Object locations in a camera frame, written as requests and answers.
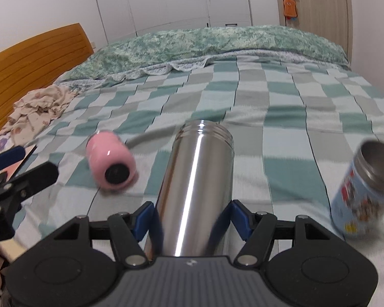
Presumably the tall stainless steel cup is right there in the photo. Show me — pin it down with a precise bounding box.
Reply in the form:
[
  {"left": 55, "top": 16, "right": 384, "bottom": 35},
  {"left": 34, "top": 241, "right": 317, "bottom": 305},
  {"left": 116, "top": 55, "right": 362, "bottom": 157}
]
[{"left": 145, "top": 120, "right": 234, "bottom": 258}]

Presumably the blue cartoon sticker steel cup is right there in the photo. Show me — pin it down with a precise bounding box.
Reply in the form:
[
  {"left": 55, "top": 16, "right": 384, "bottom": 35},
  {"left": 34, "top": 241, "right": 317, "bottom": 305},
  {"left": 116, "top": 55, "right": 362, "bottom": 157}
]
[{"left": 331, "top": 140, "right": 384, "bottom": 238}]

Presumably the pink flat card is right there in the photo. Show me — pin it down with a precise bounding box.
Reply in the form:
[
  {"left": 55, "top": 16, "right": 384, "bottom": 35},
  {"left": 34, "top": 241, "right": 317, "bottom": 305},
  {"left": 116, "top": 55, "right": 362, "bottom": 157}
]
[{"left": 0, "top": 145, "right": 37, "bottom": 187}]

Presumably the beige floral crumpled cloth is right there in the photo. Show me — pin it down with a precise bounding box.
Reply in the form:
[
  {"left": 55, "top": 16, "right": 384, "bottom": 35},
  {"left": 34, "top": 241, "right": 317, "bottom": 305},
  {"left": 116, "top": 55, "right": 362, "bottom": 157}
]
[{"left": 0, "top": 85, "right": 78, "bottom": 153}]

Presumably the orange wooden headboard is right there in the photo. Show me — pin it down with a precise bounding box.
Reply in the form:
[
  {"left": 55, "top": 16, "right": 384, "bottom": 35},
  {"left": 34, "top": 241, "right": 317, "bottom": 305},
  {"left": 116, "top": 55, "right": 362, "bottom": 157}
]
[{"left": 0, "top": 23, "right": 93, "bottom": 130}]

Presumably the checkered green grey bed sheet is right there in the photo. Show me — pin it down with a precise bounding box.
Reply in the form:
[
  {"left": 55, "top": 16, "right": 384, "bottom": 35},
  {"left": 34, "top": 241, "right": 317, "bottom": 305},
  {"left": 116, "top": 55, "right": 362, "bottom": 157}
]
[{"left": 6, "top": 52, "right": 384, "bottom": 306}]

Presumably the green floral quilt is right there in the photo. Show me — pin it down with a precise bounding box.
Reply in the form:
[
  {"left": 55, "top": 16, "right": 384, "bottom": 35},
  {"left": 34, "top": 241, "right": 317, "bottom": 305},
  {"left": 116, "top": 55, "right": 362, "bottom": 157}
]
[{"left": 58, "top": 25, "right": 350, "bottom": 82}]

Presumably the white wardrobe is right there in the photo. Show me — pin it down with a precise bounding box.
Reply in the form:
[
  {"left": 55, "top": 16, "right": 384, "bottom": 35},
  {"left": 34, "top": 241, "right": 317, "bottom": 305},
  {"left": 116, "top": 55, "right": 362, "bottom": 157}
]
[{"left": 96, "top": 0, "right": 252, "bottom": 43}]

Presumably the beige wooden door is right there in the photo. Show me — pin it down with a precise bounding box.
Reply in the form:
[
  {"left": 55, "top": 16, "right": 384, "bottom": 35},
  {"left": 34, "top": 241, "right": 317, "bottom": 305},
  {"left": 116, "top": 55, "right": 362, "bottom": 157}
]
[{"left": 278, "top": 0, "right": 353, "bottom": 60}]

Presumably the orange bag on door handle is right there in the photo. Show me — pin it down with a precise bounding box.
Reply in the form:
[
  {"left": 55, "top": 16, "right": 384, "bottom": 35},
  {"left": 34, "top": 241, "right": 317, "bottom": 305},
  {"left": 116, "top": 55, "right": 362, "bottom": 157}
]
[{"left": 283, "top": 0, "right": 297, "bottom": 19}]

